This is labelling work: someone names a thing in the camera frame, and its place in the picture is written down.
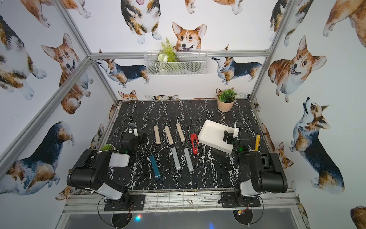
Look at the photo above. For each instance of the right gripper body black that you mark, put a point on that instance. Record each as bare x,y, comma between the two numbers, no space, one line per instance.
228,137

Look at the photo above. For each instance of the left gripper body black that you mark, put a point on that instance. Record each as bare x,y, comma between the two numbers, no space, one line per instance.
127,137

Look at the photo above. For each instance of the grey plier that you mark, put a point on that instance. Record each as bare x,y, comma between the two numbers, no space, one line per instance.
188,160
176,159

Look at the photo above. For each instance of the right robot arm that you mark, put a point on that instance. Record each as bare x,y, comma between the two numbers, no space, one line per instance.
266,172

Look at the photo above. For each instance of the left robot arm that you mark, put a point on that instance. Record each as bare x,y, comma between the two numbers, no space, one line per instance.
91,170

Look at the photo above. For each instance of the white storage tray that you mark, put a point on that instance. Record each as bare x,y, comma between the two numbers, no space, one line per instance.
212,135

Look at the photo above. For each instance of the small white potted succulent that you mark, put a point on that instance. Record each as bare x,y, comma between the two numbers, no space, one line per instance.
108,147

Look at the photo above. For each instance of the beige plier left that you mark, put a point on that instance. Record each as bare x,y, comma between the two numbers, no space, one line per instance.
157,135

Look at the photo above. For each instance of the teal plier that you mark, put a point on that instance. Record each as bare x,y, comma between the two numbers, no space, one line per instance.
155,167

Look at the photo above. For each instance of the pink potted plant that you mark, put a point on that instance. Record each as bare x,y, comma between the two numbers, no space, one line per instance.
225,99

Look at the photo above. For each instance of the fern with white flower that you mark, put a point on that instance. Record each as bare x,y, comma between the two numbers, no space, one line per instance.
167,54

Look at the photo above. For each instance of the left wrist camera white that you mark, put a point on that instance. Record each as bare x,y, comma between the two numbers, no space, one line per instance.
133,131

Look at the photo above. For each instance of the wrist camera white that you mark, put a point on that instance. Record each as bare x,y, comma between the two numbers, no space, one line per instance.
236,130
133,131

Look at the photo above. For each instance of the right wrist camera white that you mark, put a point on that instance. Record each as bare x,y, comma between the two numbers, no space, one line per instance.
236,130

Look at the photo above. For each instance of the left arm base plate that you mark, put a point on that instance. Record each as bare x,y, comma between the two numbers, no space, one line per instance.
133,202

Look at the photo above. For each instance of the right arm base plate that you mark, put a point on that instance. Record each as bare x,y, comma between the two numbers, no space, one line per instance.
232,200

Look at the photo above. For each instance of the white wire wall basket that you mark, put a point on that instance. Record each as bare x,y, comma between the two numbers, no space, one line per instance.
184,63

